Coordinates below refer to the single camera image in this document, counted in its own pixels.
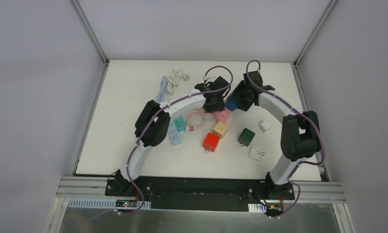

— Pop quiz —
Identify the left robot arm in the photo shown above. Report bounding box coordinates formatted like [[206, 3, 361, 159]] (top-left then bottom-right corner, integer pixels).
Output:
[[106, 76, 233, 196]]

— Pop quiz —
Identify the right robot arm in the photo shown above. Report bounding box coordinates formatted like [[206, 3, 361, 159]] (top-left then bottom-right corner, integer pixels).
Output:
[[228, 71, 321, 199]]

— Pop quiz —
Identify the white travel adapter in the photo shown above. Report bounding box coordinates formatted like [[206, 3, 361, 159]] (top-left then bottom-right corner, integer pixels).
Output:
[[249, 145, 266, 161]]

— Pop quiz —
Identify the green patterned cube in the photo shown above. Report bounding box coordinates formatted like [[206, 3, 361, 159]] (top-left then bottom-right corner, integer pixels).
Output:
[[237, 128, 255, 147]]

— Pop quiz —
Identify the pink triangular block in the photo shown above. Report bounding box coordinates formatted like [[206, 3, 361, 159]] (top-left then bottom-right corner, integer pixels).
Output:
[[212, 108, 231, 124]]

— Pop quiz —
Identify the teal power strip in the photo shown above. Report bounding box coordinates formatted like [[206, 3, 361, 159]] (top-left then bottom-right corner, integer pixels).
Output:
[[173, 116, 186, 132]]

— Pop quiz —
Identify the beige cube adapter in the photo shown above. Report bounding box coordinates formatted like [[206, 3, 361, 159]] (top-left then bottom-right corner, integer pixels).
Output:
[[212, 121, 228, 138]]

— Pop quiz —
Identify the red cube adapter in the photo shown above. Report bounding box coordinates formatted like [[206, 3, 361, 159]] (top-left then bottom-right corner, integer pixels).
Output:
[[202, 133, 220, 152]]

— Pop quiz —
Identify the white usb charger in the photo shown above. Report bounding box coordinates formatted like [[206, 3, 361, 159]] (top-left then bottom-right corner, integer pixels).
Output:
[[258, 121, 271, 133]]

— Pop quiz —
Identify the blue cube socket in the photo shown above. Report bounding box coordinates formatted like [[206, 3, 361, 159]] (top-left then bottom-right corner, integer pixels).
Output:
[[224, 99, 239, 112]]

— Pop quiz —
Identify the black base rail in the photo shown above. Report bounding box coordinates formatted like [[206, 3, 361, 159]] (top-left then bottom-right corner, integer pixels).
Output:
[[105, 175, 295, 212]]

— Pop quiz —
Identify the light blue power strip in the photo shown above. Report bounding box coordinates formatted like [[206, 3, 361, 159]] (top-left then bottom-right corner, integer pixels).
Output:
[[155, 76, 183, 146]]

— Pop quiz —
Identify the white coiled cable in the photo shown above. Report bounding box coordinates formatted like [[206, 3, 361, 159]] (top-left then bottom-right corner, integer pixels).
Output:
[[166, 67, 190, 95]]

